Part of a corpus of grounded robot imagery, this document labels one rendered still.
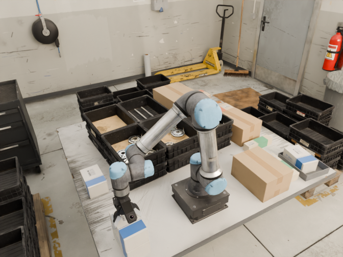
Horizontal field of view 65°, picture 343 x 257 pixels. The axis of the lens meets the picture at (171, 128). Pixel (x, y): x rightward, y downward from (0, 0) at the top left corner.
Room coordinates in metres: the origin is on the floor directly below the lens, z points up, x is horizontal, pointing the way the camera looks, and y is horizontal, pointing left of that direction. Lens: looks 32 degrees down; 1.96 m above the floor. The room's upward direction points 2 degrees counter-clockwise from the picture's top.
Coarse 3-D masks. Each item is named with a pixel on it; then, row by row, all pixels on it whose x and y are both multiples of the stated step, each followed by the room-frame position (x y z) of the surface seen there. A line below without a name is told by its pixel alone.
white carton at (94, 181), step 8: (88, 168) 1.40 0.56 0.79; (96, 168) 1.40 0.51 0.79; (88, 176) 1.32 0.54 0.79; (96, 176) 1.32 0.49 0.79; (88, 184) 1.25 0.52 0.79; (96, 184) 1.25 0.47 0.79; (104, 184) 1.27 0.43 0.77; (88, 192) 1.24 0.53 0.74; (96, 192) 1.24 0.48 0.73; (104, 192) 1.26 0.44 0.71
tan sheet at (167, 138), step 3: (168, 135) 1.72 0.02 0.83; (162, 138) 1.68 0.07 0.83; (165, 138) 1.68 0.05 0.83; (168, 138) 1.67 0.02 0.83; (171, 138) 1.67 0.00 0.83; (183, 138) 1.67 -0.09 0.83; (186, 138) 1.67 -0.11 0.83; (165, 141) 1.64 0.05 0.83; (168, 141) 1.63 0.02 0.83; (171, 141) 1.63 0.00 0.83; (174, 141) 1.63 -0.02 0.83; (177, 141) 1.63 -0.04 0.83
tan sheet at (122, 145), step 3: (123, 141) 1.65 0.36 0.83; (126, 141) 1.65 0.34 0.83; (114, 144) 1.62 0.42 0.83; (117, 144) 1.62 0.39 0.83; (120, 144) 1.61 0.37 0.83; (123, 144) 1.61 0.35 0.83; (126, 144) 1.61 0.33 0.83; (114, 147) 1.58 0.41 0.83; (117, 147) 1.58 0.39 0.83; (120, 147) 1.58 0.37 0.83; (123, 147) 1.58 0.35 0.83; (117, 150) 1.54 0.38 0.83
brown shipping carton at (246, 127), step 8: (224, 112) 1.99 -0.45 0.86; (232, 112) 1.99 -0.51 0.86; (240, 112) 1.99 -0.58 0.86; (240, 120) 1.85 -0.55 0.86; (248, 120) 1.85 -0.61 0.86; (256, 120) 1.84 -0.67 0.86; (232, 128) 1.80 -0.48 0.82; (240, 128) 1.74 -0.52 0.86; (248, 128) 1.75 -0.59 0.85; (256, 128) 1.81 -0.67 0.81; (232, 136) 1.79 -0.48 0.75; (240, 136) 1.73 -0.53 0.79; (248, 136) 1.76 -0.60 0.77; (256, 136) 1.82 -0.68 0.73; (240, 144) 1.72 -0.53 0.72
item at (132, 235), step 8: (120, 216) 0.92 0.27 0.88; (120, 224) 0.87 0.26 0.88; (128, 224) 0.87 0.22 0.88; (136, 224) 0.87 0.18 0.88; (144, 224) 0.87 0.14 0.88; (120, 232) 0.83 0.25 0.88; (128, 232) 0.82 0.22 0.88; (136, 232) 0.82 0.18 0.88; (144, 232) 0.83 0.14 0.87; (120, 240) 0.83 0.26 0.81; (128, 240) 0.79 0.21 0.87; (136, 240) 0.81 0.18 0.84; (144, 240) 0.83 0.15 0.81; (128, 248) 0.78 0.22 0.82
